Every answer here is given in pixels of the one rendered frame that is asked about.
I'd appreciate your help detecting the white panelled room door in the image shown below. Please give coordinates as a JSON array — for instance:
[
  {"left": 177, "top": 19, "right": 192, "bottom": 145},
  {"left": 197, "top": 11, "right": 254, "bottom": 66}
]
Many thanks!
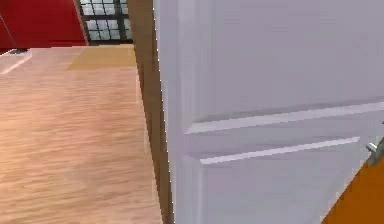
[{"left": 153, "top": 0, "right": 384, "bottom": 224}]

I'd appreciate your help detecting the black framed window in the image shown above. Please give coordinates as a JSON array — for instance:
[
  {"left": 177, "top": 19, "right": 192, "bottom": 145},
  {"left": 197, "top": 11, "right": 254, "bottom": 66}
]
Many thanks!
[{"left": 75, "top": 0, "right": 134, "bottom": 44}]

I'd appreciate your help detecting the silver door handle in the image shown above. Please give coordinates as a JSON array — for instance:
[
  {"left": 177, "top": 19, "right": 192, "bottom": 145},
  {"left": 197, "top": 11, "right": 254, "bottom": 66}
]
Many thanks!
[{"left": 365, "top": 136, "right": 384, "bottom": 168}]

